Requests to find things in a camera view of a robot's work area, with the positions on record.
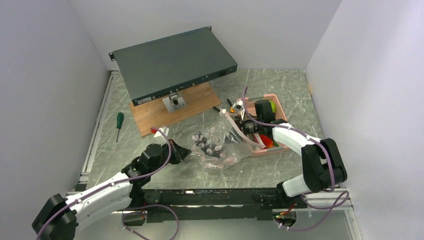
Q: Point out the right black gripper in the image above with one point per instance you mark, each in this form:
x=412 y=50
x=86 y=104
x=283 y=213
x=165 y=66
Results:
x=239 y=124

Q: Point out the dark fake grape bunch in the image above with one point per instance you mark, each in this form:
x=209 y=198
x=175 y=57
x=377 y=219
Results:
x=213 y=145

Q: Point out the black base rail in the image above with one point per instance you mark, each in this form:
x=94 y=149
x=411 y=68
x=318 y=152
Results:
x=215 y=203

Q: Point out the green fake apple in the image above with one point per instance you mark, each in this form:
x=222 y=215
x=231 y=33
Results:
x=273 y=106

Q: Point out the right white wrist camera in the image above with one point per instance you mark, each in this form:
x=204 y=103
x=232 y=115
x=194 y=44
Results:
x=240 y=107

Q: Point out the clear zip top bag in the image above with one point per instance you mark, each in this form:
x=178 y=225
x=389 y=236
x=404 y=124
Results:
x=225 y=123

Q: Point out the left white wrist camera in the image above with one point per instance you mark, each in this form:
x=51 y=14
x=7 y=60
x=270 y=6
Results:
x=160 y=137

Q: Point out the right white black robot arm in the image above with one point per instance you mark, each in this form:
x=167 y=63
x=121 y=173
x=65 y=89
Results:
x=322 y=164

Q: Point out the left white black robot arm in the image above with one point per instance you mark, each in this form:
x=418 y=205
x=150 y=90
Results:
x=62 y=217

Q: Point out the aluminium frame rail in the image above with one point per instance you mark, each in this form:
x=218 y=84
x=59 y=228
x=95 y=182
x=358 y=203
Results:
x=84 y=176

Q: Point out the dark grey rack server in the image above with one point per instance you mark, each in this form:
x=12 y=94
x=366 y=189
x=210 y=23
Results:
x=165 y=66

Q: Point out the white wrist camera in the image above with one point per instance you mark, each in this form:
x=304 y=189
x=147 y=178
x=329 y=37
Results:
x=160 y=137
x=240 y=107

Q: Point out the green handled screwdriver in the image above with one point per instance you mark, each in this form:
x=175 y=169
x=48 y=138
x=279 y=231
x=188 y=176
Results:
x=119 y=122

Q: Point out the brown wooden board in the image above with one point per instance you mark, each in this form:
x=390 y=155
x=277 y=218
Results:
x=154 y=113

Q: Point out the pink perforated plastic basket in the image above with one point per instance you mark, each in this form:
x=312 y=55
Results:
x=260 y=106

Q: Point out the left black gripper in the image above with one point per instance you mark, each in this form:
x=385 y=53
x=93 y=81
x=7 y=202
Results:
x=179 y=153

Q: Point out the metal bracket with knob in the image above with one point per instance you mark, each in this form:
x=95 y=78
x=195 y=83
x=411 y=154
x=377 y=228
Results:
x=174 y=102

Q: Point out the orange black pliers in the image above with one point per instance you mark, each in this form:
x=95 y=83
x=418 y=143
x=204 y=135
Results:
x=231 y=110

